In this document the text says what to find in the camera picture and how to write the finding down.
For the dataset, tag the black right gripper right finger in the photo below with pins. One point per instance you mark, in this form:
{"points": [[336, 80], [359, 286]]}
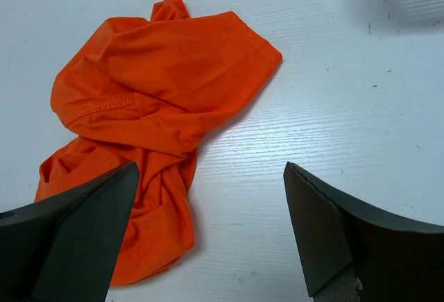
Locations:
{"points": [[351, 250]]}

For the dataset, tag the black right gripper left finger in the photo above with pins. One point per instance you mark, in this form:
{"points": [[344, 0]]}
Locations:
{"points": [[65, 247]]}

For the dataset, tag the orange t-shirt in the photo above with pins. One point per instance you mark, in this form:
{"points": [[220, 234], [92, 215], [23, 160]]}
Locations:
{"points": [[147, 91]]}

